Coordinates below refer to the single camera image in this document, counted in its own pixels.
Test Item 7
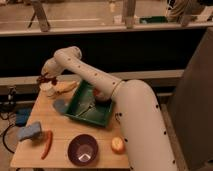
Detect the dark red grape bunch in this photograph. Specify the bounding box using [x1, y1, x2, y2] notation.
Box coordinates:
[37, 75, 57, 85]

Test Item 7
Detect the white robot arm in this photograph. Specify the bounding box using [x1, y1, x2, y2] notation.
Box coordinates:
[41, 46, 178, 171]

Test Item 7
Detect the white paper cup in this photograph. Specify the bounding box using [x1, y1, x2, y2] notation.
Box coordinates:
[40, 82, 55, 97]

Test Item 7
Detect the yellow banana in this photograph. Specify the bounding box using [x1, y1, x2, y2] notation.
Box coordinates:
[55, 81, 78, 94]

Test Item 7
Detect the grey small plate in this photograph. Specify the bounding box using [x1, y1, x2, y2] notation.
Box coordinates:
[53, 99, 68, 114]

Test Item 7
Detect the green plastic tray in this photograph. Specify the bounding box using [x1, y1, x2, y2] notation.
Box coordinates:
[65, 80, 114, 127]

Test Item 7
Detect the blue box on floor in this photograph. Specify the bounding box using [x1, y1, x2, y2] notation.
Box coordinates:
[15, 108, 32, 126]

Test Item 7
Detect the silver fork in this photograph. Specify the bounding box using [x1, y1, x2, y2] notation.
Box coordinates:
[76, 103, 95, 116]

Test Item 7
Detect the red bowl in tray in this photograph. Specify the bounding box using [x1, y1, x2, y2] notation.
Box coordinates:
[93, 88, 108, 102]

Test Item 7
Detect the blue sponge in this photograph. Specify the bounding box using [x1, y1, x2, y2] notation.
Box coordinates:
[17, 122, 42, 141]

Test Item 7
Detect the wooden table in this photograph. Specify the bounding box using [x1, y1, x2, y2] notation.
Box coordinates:
[10, 91, 129, 171]

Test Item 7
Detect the black tape measure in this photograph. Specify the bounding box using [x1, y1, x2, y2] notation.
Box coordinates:
[115, 113, 122, 124]

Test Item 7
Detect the purple bowl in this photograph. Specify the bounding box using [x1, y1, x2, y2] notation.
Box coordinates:
[67, 134, 99, 166]

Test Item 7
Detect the yellow apple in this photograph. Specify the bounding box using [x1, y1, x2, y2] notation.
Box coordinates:
[111, 137, 125, 154]

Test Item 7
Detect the black cable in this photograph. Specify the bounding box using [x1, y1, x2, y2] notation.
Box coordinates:
[1, 123, 18, 154]

